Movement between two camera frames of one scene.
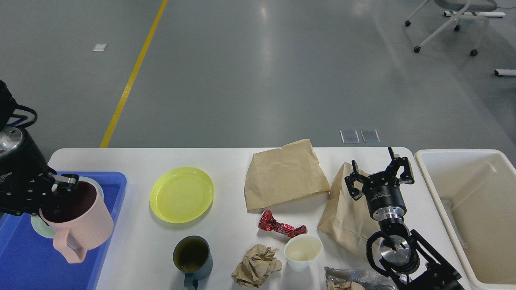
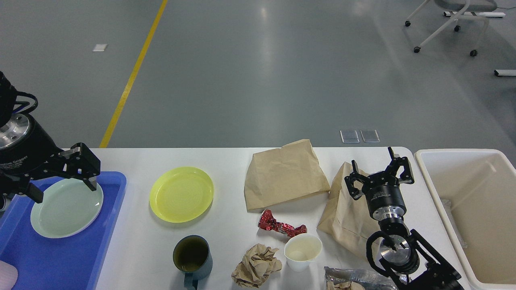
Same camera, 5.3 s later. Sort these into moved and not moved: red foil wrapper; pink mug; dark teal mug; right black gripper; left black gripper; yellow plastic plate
Moved: pink mug; left black gripper
Not moved: yellow plastic plate; right black gripper; red foil wrapper; dark teal mug
